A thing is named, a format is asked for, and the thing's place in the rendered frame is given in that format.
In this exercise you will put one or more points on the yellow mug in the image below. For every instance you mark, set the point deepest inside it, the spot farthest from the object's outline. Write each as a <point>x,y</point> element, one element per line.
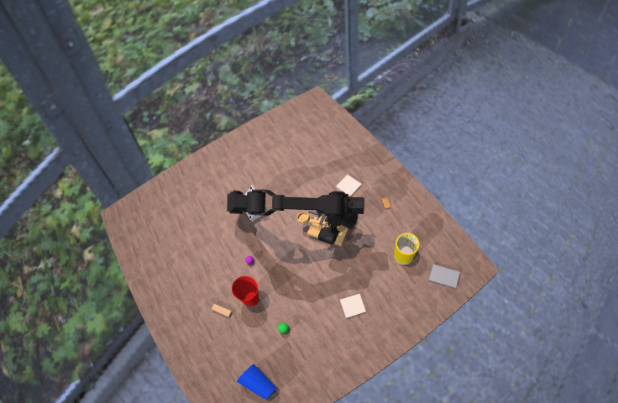
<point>406,247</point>

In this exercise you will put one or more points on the tan rectangular block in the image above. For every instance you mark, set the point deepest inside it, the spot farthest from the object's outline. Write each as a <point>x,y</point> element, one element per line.
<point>222,310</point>

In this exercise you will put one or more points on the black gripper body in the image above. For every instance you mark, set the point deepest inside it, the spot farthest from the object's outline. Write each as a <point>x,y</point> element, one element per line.
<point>329,235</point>

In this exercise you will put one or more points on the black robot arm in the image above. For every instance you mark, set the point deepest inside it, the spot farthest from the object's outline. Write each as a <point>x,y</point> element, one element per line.
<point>334,204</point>

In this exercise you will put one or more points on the blue plastic cup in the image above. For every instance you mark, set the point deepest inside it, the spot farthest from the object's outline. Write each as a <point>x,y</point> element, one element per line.
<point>255,380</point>

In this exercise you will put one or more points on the green ball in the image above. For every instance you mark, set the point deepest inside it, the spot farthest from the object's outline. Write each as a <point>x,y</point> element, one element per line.
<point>283,327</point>

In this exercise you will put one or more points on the red plastic cup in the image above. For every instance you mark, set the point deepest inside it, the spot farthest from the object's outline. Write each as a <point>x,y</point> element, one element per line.
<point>246,290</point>

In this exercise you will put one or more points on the cream flat square tile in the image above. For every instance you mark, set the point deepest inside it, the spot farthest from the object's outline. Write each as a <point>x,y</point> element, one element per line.
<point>349,185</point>
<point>352,306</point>

